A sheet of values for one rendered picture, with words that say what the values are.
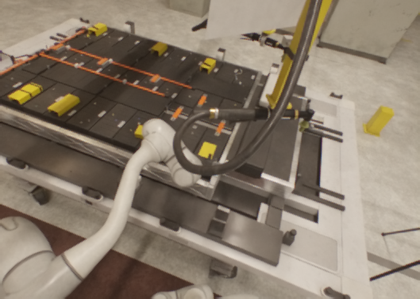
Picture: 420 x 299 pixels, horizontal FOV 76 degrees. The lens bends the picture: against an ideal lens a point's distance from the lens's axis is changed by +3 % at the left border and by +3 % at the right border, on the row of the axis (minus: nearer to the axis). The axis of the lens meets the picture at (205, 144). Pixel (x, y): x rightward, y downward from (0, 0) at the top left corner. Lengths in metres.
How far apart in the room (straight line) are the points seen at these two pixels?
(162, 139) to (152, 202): 0.50
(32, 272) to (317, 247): 1.19
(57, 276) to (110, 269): 1.32
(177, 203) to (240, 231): 0.34
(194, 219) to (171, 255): 0.90
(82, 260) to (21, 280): 0.15
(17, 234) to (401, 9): 5.70
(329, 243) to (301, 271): 0.23
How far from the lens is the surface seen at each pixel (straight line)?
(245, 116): 1.06
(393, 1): 5.75
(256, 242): 1.36
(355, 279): 1.54
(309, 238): 1.52
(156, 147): 0.96
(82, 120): 1.65
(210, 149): 1.42
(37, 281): 0.92
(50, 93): 1.90
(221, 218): 1.21
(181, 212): 1.36
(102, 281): 2.19
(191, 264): 2.19
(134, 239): 2.27
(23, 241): 0.98
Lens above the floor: 2.06
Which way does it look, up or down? 45 degrees down
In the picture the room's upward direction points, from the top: 10 degrees clockwise
